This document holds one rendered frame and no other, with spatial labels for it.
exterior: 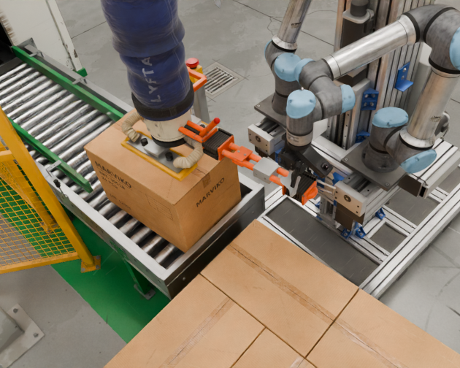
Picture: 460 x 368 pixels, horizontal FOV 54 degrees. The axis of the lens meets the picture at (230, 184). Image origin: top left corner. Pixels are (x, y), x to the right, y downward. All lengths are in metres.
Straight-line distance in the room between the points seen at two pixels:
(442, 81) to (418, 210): 1.44
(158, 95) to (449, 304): 1.94
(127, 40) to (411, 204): 1.94
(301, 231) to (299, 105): 1.50
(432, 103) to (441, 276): 1.52
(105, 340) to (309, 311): 1.22
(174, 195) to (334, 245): 1.06
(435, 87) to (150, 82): 0.89
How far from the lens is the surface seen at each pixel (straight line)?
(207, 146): 1.59
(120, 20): 1.43
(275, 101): 2.03
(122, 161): 2.10
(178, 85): 1.58
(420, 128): 1.58
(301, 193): 1.43
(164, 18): 1.43
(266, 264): 2.12
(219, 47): 4.45
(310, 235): 2.62
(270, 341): 1.97
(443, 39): 1.43
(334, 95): 1.28
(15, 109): 3.38
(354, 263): 2.54
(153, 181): 1.96
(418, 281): 2.81
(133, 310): 2.74
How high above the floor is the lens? 2.37
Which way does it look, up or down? 49 degrees down
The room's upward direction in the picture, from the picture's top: 8 degrees counter-clockwise
